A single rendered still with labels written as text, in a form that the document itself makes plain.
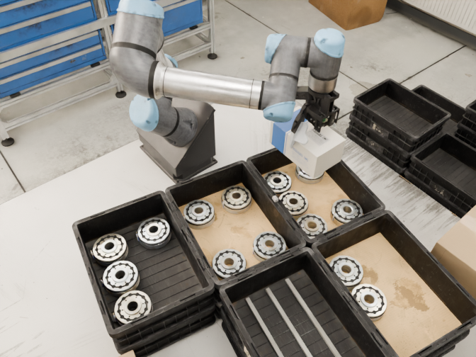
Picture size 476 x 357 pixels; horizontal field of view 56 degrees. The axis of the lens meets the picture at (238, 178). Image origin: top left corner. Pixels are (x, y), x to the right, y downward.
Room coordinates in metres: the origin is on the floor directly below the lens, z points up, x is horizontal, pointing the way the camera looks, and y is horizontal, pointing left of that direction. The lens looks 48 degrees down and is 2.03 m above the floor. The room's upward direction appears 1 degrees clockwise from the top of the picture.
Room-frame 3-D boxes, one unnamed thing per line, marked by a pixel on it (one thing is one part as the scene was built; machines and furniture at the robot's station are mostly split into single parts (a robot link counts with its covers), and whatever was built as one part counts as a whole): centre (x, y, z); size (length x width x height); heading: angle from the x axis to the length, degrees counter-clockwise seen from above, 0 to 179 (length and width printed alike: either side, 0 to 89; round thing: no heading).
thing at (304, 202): (0.95, -0.19, 0.86); 0.10 x 0.10 x 0.01
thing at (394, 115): (1.81, -0.83, 0.37); 0.40 x 0.30 x 0.45; 39
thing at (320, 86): (0.99, -0.22, 1.33); 0.08 x 0.08 x 0.05
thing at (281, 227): (0.84, 0.02, 0.87); 0.40 x 0.30 x 0.11; 28
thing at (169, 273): (0.70, 0.28, 0.87); 0.40 x 0.30 x 0.11; 28
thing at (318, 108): (0.99, -0.23, 1.25); 0.09 x 0.08 x 0.12; 39
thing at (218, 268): (0.71, 0.02, 0.86); 0.10 x 0.10 x 0.01
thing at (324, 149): (1.01, -0.21, 1.09); 0.20 x 0.12 x 0.09; 39
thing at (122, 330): (0.70, 0.28, 0.92); 0.40 x 0.30 x 0.02; 28
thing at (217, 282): (0.84, 0.02, 0.92); 0.40 x 0.30 x 0.02; 28
